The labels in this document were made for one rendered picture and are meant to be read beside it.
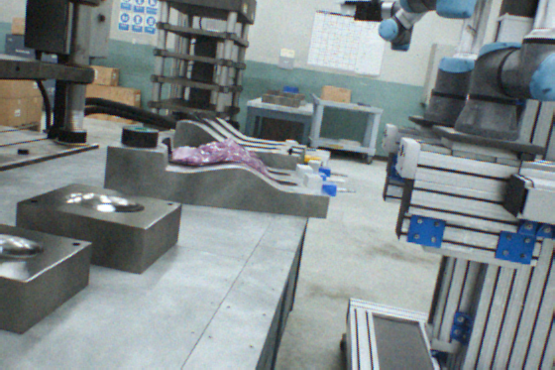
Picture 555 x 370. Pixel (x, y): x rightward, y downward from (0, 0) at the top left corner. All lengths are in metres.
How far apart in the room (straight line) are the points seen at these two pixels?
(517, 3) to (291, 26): 6.52
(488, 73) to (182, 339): 0.98
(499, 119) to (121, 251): 0.94
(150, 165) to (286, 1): 7.05
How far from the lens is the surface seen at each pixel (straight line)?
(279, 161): 1.40
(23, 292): 0.58
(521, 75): 1.22
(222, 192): 1.08
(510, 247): 1.41
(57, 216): 0.76
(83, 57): 1.70
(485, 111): 1.29
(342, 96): 7.35
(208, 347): 0.58
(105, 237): 0.74
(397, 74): 8.02
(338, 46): 7.92
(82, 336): 0.59
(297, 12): 7.98
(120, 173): 1.08
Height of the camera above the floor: 1.11
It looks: 10 degrees down
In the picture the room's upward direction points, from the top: 9 degrees clockwise
